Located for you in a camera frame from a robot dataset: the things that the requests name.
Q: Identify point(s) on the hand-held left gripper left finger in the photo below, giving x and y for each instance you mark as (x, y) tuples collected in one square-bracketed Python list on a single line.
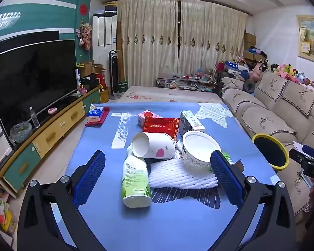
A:
[(90, 177)]

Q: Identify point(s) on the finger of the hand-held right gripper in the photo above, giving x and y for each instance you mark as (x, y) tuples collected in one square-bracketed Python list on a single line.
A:
[(297, 155)]

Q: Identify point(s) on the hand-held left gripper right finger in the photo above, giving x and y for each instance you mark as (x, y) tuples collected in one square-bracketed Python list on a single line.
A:
[(225, 177)]

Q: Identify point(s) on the yellow rimmed black trash bin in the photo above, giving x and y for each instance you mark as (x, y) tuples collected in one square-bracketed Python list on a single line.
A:
[(273, 151)]

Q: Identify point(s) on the green white plastic bottle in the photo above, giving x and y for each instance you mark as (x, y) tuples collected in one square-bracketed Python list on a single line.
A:
[(134, 177)]

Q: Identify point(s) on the green white patterned carton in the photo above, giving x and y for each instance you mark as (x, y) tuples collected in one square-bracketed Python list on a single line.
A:
[(191, 121)]

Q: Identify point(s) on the white paper cup apple print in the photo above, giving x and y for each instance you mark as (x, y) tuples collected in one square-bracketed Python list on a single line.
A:
[(157, 146)]

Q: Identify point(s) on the red snack packet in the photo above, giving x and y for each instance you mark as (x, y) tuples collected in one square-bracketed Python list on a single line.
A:
[(159, 126)]

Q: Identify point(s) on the pink carton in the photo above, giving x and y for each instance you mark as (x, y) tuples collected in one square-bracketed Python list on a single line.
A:
[(149, 116)]

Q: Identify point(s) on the loose white papers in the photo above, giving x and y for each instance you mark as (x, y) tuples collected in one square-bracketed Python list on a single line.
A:
[(297, 146)]

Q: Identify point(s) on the blue tablecloth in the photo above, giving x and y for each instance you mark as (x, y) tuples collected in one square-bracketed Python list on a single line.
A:
[(99, 136)]

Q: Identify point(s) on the white foam fruit net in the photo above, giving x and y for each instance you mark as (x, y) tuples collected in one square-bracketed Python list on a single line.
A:
[(178, 175)]

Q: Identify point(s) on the beige sofa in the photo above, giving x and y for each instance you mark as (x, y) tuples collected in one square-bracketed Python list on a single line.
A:
[(272, 109)]

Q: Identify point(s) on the yellow green TV cabinet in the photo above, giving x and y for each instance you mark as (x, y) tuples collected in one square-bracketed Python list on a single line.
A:
[(55, 133)]

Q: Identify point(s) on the red cloth mat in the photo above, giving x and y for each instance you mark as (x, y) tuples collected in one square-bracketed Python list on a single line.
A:
[(104, 116)]

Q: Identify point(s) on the blue tissue pack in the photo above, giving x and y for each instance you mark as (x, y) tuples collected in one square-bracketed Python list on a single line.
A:
[(95, 114)]

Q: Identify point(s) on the small pink dish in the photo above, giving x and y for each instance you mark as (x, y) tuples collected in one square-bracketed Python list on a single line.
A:
[(52, 110)]

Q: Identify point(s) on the clear water bottle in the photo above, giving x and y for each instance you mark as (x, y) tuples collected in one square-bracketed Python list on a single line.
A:
[(34, 119)]

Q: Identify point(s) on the glass ashtray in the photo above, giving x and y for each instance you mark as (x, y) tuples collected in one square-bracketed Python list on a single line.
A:
[(21, 133)]

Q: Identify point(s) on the row of plush toys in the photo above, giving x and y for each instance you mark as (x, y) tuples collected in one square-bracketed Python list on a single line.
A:
[(290, 73)]

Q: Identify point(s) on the dark round cushion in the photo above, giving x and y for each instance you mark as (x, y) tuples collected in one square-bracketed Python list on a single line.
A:
[(249, 86)]

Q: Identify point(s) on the pile of books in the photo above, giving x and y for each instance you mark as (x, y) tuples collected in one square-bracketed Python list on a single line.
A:
[(0, 204)]

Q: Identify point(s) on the pink plush doll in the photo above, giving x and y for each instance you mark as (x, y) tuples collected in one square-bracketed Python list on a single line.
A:
[(257, 70)]

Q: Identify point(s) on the floral floor mat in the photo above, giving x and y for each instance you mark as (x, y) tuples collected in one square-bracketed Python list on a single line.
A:
[(172, 95)]

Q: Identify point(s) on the low cluttered glass table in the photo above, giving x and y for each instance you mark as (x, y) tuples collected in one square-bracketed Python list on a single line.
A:
[(185, 82)]

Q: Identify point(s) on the open cardboard boxes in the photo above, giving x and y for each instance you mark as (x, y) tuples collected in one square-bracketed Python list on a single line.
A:
[(90, 73)]

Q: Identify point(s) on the black tower fan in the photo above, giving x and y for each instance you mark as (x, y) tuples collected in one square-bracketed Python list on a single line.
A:
[(114, 73)]

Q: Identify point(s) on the blue star print bag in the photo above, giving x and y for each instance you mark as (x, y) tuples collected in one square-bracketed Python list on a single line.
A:
[(234, 68)]

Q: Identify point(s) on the black television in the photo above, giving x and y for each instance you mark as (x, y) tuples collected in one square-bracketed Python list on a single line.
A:
[(28, 83)]

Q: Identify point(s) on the stacked cardboard boxes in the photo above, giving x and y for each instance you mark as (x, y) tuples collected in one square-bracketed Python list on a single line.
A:
[(250, 44)]

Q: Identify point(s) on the beige patterned curtain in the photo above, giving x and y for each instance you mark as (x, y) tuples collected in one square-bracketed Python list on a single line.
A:
[(212, 39), (146, 44)]

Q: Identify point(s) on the white standing air conditioner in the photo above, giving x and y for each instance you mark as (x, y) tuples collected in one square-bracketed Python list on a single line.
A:
[(104, 36)]

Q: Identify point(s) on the artificial flower decoration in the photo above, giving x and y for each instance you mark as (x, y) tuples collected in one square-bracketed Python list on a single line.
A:
[(84, 35)]

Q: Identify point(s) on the framed wall painting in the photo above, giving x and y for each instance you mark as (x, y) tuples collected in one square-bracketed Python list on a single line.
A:
[(312, 39)]

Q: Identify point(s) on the red round wall sticker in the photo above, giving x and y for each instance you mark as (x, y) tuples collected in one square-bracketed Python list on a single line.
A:
[(83, 9)]

